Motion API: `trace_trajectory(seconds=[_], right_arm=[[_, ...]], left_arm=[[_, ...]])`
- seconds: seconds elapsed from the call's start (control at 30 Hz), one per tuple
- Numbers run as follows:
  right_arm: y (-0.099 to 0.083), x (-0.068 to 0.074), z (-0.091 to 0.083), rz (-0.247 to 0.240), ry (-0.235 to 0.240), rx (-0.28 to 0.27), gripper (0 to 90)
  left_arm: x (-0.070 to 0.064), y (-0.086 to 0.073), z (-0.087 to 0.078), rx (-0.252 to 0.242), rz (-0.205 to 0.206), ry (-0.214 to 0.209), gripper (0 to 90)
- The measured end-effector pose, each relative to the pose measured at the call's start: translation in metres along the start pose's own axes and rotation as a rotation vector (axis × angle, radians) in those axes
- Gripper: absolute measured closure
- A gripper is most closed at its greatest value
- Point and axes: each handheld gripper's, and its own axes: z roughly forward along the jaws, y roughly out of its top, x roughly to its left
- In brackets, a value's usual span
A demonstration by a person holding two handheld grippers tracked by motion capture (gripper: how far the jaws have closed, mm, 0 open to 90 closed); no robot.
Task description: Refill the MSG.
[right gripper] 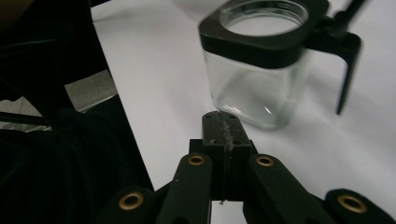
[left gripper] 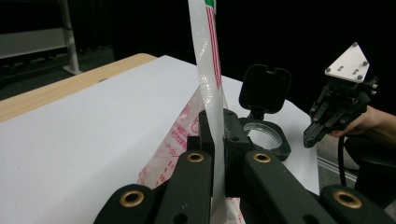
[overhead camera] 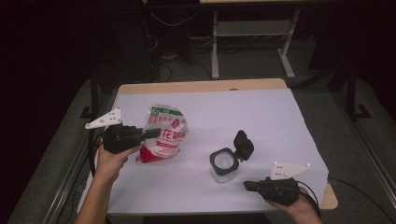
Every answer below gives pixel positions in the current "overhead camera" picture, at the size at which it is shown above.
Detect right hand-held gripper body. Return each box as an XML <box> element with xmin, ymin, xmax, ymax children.
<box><xmin>259</xmin><ymin>161</ymin><xmax>312</xmax><ymax>207</ymax></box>

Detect clear jar with black lid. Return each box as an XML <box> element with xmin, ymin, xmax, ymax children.
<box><xmin>208</xmin><ymin>130</ymin><xmax>255</xmax><ymax>184</ymax></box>

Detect person's left hand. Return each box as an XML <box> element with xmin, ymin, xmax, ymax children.
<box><xmin>94</xmin><ymin>143</ymin><xmax>143</xmax><ymax>185</ymax></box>

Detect white hanging cable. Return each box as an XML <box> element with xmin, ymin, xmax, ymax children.
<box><xmin>150</xmin><ymin>10</ymin><xmax>201</xmax><ymax>28</ymax></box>

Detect wooden table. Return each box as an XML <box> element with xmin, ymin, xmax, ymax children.
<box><xmin>77</xmin><ymin>77</ymin><xmax>339</xmax><ymax>217</ymax></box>

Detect black metal stand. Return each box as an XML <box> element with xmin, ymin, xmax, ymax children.
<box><xmin>345</xmin><ymin>62</ymin><xmax>373</xmax><ymax>121</ymax></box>
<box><xmin>79</xmin><ymin>69</ymin><xmax>105</xmax><ymax>120</ymax></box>

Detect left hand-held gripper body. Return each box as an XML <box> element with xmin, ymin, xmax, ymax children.
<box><xmin>84</xmin><ymin>107</ymin><xmax>148</xmax><ymax>154</ymax></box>

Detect person's right hand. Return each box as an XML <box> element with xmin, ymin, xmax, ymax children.
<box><xmin>265</xmin><ymin>187</ymin><xmax>323</xmax><ymax>224</ymax></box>

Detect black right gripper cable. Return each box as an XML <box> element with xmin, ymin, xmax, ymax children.
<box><xmin>294</xmin><ymin>180</ymin><xmax>322</xmax><ymax>218</ymax></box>

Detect white metal desk frame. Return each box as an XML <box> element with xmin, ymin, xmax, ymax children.
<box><xmin>210</xmin><ymin>8</ymin><xmax>302</xmax><ymax>79</ymax></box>

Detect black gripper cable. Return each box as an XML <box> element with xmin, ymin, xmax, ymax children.
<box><xmin>294</xmin><ymin>180</ymin><xmax>322</xmax><ymax>218</ymax></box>
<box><xmin>87</xmin><ymin>128</ymin><xmax>106</xmax><ymax>179</ymax></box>

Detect white paper sheet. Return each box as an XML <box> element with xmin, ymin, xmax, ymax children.
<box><xmin>77</xmin><ymin>88</ymin><xmax>331</xmax><ymax>216</ymax></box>

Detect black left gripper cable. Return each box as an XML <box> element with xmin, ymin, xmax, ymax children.
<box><xmin>87</xmin><ymin>128</ymin><xmax>106</xmax><ymax>179</ymax></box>

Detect red and white seasoning bag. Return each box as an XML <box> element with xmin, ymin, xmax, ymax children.
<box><xmin>135</xmin><ymin>104</ymin><xmax>190</xmax><ymax>164</ymax></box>

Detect black floor cable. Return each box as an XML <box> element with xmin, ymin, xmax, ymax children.
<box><xmin>328</xmin><ymin>175</ymin><xmax>396</xmax><ymax>224</ymax></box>

